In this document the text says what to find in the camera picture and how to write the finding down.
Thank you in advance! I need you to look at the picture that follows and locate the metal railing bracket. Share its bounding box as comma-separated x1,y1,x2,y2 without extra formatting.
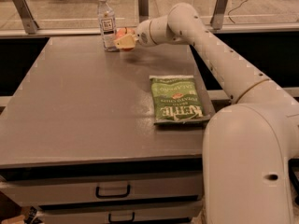
138,0,149,22
210,0,228,30
12,0,38,35

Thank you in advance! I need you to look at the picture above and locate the upper grey drawer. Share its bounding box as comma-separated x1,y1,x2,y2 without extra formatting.
0,171,203,206

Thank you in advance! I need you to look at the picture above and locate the black stand leg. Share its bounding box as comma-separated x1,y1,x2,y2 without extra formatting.
288,159,299,205

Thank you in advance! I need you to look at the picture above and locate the lower grey drawer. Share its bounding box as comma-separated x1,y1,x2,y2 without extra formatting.
36,201,202,224

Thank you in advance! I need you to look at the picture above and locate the clear plastic water bottle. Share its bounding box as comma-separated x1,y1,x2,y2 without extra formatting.
97,0,118,52

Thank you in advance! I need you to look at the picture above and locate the black floor cable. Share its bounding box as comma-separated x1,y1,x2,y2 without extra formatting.
226,0,265,25

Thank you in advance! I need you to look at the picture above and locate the grey drawer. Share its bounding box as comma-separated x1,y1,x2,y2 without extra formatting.
0,171,203,206
36,201,202,224

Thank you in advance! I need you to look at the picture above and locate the left metal railing bracket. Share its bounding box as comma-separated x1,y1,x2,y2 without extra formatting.
12,0,38,35

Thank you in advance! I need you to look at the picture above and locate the red apple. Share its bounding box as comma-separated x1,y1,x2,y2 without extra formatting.
116,27,135,51

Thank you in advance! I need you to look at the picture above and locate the green Kettle chips bag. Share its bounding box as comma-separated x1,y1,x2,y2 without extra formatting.
149,75,210,125

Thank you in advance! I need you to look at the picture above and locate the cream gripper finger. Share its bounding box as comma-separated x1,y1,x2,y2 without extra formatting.
114,34,138,49

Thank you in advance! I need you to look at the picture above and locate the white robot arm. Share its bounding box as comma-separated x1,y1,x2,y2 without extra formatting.
115,3,299,224

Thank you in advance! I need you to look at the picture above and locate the right metal railing bracket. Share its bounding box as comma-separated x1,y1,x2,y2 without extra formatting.
210,0,228,30

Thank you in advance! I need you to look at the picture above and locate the middle metal railing bracket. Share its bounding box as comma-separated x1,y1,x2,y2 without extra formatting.
138,0,149,22

